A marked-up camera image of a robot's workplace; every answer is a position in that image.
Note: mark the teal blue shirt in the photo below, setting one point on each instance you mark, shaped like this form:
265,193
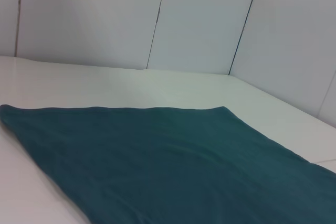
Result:
168,169

